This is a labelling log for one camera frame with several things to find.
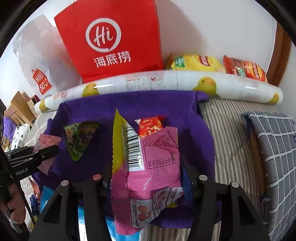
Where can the small red snack pack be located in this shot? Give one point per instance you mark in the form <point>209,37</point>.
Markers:
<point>148,126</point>

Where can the purple cloth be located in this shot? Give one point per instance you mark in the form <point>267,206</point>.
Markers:
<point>9,128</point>

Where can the grey checked folded cloth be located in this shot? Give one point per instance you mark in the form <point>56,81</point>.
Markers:
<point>275,133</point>

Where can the white Miniso plastic bag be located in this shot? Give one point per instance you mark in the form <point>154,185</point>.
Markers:
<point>43,58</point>

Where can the patterned book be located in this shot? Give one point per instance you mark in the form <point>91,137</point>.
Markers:
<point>33,104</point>

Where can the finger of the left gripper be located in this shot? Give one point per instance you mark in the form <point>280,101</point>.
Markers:
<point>23,151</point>
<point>39,156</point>

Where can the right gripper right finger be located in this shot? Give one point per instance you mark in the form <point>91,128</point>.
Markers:
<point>239,218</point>

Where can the blue tissue pack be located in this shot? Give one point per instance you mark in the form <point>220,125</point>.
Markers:
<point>141,235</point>

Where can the yellow chips bag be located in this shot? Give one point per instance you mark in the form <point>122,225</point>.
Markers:
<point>194,62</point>

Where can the white black dotted pillow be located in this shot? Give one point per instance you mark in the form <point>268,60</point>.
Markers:
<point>20,136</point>

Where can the red Haidilao paper bag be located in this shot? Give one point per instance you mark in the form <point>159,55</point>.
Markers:
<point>109,38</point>

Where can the pink yellow candy bag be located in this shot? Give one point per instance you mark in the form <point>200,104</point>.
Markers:
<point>146,175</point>

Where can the orange chips bag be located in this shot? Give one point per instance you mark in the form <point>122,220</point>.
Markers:
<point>244,68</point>

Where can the person's left hand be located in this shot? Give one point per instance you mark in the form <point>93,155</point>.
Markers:
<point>15,208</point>

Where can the dark blue snack pack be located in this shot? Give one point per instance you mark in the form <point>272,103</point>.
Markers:
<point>34,206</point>

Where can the lemon print rolled mat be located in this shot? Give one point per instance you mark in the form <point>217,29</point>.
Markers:
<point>215,84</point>

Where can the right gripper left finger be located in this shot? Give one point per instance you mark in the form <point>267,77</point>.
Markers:
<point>59,218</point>

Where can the green triangular snack pack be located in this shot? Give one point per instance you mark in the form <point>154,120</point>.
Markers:
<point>78,137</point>

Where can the brown wooden door frame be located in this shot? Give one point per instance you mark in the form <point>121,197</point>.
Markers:
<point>280,56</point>

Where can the purple towel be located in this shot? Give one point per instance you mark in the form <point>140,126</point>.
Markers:
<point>180,108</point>

